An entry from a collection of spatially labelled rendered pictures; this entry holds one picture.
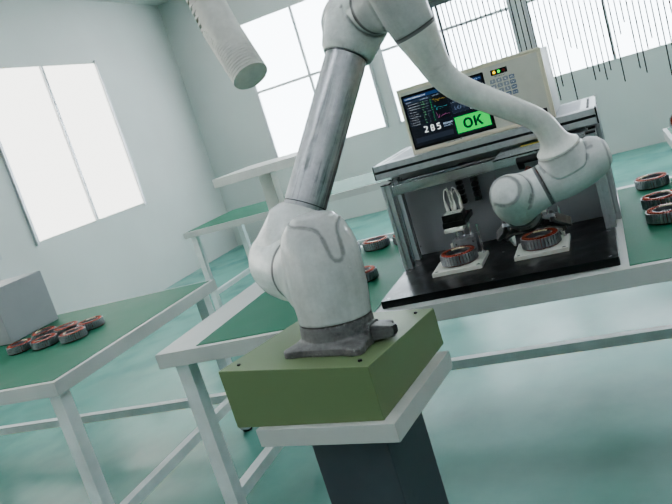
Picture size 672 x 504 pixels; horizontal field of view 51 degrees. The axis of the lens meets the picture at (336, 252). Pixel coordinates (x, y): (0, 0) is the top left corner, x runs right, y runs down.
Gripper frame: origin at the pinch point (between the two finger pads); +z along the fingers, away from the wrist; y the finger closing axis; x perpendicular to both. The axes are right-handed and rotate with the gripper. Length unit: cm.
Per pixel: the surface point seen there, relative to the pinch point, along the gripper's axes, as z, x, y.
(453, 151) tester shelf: -1.6, 30.8, -19.8
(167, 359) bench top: -14, -19, -118
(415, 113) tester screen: -6, 44, -29
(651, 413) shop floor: 81, -48, 17
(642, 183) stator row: 56, 27, 30
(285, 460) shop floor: 75, -52, -127
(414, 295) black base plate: -12.7, -13.5, -34.1
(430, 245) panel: 26.5, 12.1, -38.8
